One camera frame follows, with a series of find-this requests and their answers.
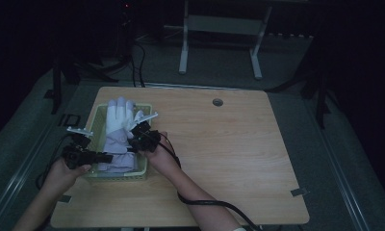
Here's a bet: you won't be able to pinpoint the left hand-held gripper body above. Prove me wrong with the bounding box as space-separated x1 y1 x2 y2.
61 125 94 170

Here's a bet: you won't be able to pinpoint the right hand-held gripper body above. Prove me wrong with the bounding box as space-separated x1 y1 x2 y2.
128 111 163 153

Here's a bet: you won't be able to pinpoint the pale green plastic basket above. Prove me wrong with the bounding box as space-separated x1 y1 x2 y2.
84 102 154 183

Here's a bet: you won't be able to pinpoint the lilac glove with white back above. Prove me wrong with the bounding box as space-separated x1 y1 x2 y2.
97 95 141 174

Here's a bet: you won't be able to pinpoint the person's right hand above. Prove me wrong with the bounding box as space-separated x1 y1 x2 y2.
139 131 182 176

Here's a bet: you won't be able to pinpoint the person's left hand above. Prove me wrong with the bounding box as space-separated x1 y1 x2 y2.
45 158 92 193

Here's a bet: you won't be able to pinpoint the black stand with legs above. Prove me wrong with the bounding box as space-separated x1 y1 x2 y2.
44 54 119 116
267 35 339 130

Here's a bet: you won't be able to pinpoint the dark equipment with red light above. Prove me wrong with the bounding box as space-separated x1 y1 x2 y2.
117 0 135 65

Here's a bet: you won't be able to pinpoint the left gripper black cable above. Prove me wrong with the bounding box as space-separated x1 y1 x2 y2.
35 133 72 191

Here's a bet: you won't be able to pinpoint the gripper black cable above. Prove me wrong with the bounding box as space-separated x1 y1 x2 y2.
157 131 263 231
35 133 72 191

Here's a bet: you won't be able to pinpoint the black hanging cables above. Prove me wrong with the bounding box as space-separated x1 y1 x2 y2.
129 41 147 89

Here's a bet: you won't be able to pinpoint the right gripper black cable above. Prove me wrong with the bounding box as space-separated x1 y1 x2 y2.
157 131 263 231

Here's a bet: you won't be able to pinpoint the white metal desk frame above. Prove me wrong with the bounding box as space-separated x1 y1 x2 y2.
178 0 273 81

